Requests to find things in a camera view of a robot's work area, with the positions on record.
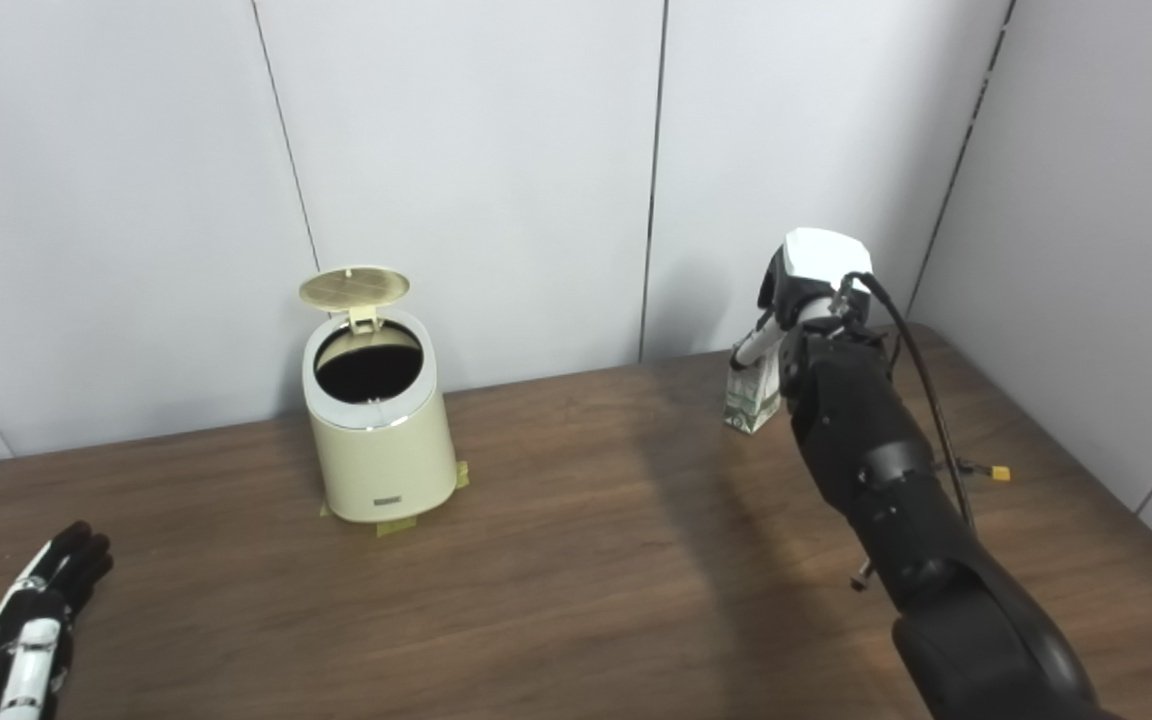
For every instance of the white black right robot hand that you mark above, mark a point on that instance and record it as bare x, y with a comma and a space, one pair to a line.
821, 260

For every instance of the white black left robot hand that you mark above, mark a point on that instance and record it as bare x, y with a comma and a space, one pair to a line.
31, 620

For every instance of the white green milk carton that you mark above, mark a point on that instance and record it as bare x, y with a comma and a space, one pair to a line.
751, 400

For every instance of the cream-colored round trash bin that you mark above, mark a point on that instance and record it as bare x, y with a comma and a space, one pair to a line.
386, 450

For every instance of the cream round bin lid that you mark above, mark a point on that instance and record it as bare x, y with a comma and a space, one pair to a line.
354, 287

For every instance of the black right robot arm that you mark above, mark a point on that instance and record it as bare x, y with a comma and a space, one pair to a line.
886, 480

